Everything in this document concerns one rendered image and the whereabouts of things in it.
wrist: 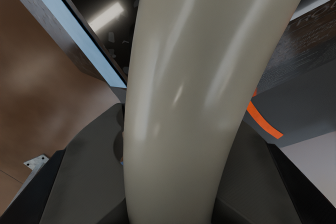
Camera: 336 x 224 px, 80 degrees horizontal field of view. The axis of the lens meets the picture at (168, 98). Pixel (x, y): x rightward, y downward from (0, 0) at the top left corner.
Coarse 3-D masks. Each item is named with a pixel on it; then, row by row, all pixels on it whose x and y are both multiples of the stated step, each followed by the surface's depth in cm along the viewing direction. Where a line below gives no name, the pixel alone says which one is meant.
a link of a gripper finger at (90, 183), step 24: (96, 120) 11; (120, 120) 12; (72, 144) 9; (96, 144) 9; (120, 144) 10; (72, 168) 8; (96, 168) 8; (120, 168) 8; (72, 192) 7; (96, 192) 7; (120, 192) 7; (48, 216) 6; (72, 216) 6; (96, 216) 6; (120, 216) 7
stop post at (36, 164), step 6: (42, 156) 142; (24, 162) 146; (30, 162) 146; (36, 162) 146; (42, 162) 146; (30, 168) 150; (36, 168) 143; (30, 174) 140; (30, 180) 134; (24, 186) 131; (18, 192) 129
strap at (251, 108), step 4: (248, 104) 116; (252, 104) 116; (248, 108) 117; (252, 108) 117; (252, 112) 119; (256, 112) 119; (252, 116) 121; (256, 116) 121; (260, 116) 120; (256, 120) 122; (260, 120) 122; (264, 120) 122; (260, 124) 124; (264, 124) 124; (268, 124) 124; (264, 128) 126; (268, 128) 126; (272, 128) 125; (268, 132) 127; (272, 132) 127; (276, 132) 127; (276, 136) 129; (280, 136) 129
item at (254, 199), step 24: (240, 144) 9; (264, 144) 9; (240, 168) 8; (264, 168) 8; (240, 192) 7; (264, 192) 7; (216, 216) 7; (240, 216) 6; (264, 216) 6; (288, 216) 6
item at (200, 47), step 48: (144, 0) 4; (192, 0) 3; (240, 0) 3; (288, 0) 3; (144, 48) 4; (192, 48) 3; (240, 48) 3; (144, 96) 4; (192, 96) 4; (240, 96) 4; (144, 144) 4; (192, 144) 4; (144, 192) 5; (192, 192) 5
